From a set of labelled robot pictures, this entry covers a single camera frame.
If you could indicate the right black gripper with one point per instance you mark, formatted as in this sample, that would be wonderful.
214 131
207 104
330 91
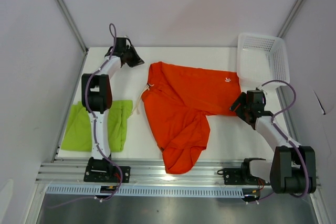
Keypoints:
241 99

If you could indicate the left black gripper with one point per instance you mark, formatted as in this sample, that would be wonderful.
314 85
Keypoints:
137 60

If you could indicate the orange shorts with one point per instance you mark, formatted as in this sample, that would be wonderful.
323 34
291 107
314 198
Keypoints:
177 102

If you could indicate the lime green shorts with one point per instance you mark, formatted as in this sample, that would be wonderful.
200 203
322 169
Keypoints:
78 131

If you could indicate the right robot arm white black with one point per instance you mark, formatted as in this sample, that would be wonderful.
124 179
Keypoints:
293 166

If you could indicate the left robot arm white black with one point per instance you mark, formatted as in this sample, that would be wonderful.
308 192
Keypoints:
96 97

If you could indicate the white plastic basket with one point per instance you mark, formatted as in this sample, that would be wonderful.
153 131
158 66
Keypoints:
261 58

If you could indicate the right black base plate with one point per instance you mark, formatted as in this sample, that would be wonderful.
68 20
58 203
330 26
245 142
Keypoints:
240 176

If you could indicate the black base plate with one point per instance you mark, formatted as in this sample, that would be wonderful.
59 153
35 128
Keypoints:
240 176
105 175

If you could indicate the left aluminium corner post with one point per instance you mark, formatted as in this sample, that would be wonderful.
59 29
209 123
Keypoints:
71 24

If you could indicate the aluminium corner post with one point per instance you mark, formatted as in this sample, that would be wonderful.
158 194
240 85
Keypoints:
71 24
294 11

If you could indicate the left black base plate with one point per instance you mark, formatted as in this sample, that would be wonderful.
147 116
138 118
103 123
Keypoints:
105 175

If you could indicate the right aluminium corner post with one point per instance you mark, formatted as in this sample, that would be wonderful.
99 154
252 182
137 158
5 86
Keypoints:
294 11

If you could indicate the white slotted cable duct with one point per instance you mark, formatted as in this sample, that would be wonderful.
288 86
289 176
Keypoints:
155 191

